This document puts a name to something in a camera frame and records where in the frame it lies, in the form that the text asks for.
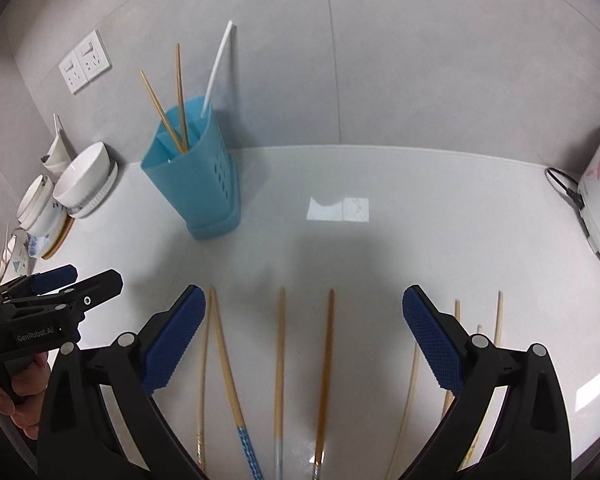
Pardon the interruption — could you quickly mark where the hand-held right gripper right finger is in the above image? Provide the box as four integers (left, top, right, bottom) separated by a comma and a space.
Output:
401, 284, 574, 480

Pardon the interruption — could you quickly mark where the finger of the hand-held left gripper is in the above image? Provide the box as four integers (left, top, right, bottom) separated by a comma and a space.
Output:
4, 268, 125, 312
0, 263, 79, 297

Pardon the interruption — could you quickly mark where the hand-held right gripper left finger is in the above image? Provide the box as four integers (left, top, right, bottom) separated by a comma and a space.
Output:
36, 284, 207, 480

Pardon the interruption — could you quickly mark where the dark brown wooden chopstick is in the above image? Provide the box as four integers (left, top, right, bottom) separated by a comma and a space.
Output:
312, 289, 336, 480

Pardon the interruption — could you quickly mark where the blue plastic utensil holder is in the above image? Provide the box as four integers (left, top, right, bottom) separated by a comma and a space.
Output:
140, 99, 242, 241

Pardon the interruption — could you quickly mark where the person's left hand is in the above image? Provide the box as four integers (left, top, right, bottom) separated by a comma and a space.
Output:
0, 350, 52, 442

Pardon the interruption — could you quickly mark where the blue patterned bowl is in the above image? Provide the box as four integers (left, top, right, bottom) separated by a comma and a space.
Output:
26, 232, 56, 259

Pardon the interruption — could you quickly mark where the white printed mug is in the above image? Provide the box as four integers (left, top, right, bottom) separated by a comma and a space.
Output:
0, 240, 34, 281

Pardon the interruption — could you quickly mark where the wooden coaster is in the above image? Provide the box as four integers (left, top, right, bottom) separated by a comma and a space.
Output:
41, 215, 76, 261

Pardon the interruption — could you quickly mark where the white bowl dark rim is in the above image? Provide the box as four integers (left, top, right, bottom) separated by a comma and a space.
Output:
17, 174, 56, 226
22, 200, 67, 237

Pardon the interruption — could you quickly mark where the white ribbed dish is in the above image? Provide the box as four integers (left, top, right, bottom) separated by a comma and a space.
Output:
67, 157, 120, 219

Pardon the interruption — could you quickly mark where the large white bowl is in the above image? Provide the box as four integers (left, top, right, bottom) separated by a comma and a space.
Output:
53, 141, 112, 209

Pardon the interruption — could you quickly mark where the white plastic chopstick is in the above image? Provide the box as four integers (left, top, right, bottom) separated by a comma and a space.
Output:
201, 20, 234, 117

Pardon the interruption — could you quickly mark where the white wall socket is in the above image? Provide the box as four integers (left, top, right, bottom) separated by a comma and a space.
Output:
75, 30, 112, 82
58, 49, 88, 95

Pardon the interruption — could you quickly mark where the black power cable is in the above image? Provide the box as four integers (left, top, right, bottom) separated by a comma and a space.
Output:
545, 166, 588, 211

